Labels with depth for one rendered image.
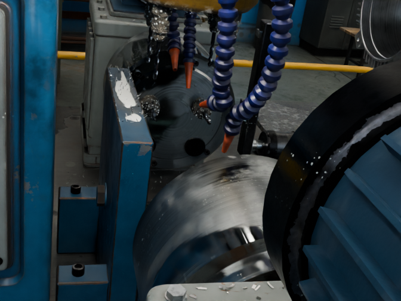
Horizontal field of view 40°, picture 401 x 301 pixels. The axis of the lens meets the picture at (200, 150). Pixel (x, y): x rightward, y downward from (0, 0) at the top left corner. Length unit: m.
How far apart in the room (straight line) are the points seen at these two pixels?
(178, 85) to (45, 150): 0.45
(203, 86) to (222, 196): 0.51
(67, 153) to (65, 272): 0.64
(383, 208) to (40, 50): 0.44
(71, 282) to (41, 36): 0.36
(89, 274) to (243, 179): 0.32
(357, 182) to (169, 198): 0.37
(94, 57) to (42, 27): 0.66
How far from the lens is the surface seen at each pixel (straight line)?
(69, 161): 1.38
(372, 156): 0.28
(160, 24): 0.74
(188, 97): 1.06
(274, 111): 1.53
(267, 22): 0.96
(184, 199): 0.59
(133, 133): 0.70
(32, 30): 0.60
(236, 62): 3.33
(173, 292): 0.41
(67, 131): 1.54
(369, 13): 0.97
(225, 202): 0.55
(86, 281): 0.81
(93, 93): 1.27
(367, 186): 0.26
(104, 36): 1.23
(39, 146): 0.64
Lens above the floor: 1.43
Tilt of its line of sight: 25 degrees down
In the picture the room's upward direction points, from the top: 9 degrees clockwise
